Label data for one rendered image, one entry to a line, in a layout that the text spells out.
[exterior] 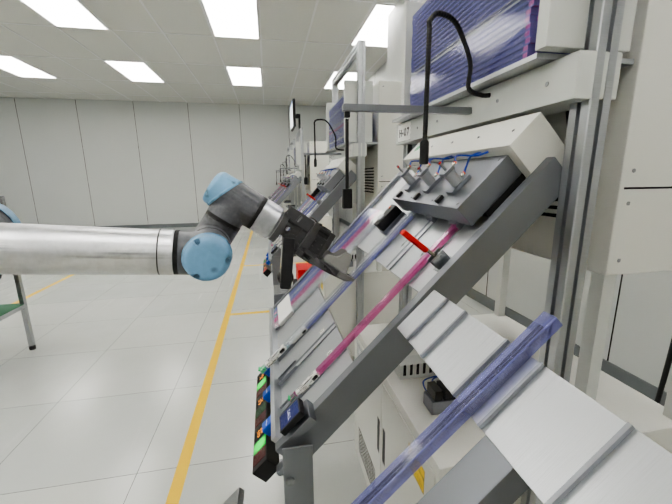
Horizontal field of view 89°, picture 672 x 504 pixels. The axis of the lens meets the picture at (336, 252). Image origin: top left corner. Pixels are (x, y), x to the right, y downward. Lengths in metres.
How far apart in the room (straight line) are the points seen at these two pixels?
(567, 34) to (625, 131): 0.22
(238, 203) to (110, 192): 9.39
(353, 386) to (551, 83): 0.62
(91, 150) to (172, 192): 1.95
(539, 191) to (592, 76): 0.19
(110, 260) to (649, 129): 0.94
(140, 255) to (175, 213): 9.07
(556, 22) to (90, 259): 0.79
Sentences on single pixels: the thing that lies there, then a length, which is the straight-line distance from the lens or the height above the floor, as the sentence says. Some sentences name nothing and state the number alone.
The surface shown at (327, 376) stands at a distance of 0.72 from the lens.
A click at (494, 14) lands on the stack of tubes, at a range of 0.86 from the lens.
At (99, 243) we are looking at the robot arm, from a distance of 0.62.
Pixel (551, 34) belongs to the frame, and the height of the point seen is 1.41.
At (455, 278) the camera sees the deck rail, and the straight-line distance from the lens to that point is 0.65.
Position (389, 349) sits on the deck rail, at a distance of 0.64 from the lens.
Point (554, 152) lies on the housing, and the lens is 0.75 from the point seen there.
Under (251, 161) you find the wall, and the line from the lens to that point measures 9.36.
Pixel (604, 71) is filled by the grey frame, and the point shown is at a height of 1.35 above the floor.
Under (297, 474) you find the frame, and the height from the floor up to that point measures 0.71.
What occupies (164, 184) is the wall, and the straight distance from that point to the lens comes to 9.68.
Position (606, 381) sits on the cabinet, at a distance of 1.30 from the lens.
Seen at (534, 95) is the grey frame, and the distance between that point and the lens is 0.76.
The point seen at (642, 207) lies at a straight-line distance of 0.88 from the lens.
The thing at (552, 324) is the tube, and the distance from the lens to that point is 0.33.
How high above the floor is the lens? 1.19
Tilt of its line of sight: 12 degrees down
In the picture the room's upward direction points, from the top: 1 degrees counter-clockwise
